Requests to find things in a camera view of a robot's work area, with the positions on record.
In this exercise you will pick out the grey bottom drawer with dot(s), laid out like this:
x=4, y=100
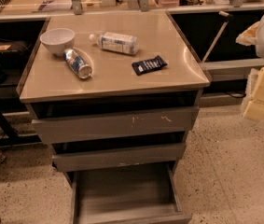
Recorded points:
x=139, y=194

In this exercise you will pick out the grey drawer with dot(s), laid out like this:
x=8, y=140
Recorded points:
x=139, y=194
x=118, y=157
x=112, y=125

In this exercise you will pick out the grey top drawer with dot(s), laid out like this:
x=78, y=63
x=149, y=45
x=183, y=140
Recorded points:
x=112, y=125

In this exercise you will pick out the grey drawer cabinet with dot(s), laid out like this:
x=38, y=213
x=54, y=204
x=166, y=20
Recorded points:
x=52, y=90

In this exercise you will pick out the grey middle drawer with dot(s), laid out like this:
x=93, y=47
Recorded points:
x=118, y=157

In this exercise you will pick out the dark blue snack packet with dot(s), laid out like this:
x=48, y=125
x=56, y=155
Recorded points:
x=148, y=66

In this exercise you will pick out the clear plastic water bottle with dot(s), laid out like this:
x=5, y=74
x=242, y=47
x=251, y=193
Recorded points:
x=125, y=44

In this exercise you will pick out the blue white soda can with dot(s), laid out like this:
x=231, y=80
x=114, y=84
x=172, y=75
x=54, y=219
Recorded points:
x=77, y=64

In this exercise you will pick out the white bowl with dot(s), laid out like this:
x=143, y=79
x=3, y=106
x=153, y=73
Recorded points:
x=56, y=41

